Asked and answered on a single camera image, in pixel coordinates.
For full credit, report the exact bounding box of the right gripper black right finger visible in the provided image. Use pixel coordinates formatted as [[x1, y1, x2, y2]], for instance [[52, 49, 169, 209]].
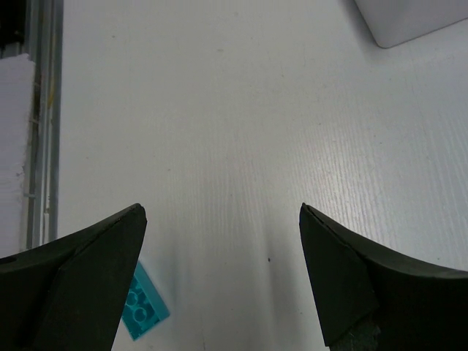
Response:
[[299, 204, 467, 350]]

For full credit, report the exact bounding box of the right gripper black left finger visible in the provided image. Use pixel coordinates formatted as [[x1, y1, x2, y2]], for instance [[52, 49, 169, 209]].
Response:
[[1, 203, 147, 350]]

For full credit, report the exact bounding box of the blue 2x3 lego brick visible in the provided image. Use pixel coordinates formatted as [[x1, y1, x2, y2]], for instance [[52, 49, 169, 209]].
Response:
[[121, 261, 170, 341]]

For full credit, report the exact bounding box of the right white divided container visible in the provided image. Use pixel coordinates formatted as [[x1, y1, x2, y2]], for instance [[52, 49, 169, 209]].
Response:
[[355, 0, 467, 48]]

